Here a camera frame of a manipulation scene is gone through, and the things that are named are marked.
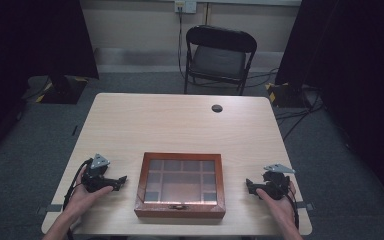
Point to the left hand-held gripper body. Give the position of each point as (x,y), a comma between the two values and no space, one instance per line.
(95,176)

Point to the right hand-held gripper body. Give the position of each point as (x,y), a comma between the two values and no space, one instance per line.
(275,184)

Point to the person's right hand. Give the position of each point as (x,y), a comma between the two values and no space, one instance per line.
(281,205)

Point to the person's left hand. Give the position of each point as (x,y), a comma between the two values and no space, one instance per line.
(84,198)

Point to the grey tape strip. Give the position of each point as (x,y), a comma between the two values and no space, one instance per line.
(50,208)
(306,206)

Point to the wooden box with glass lid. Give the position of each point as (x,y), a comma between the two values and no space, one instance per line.
(180,181)

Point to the black stand base striped tape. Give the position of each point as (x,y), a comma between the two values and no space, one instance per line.
(63,90)
(285,95)

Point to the black folding chair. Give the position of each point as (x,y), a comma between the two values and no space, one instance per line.
(219,58)

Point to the dark curtain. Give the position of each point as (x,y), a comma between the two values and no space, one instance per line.
(30,50)
(356,83)

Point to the white wall socket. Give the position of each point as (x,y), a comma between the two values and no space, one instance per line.
(185,6)

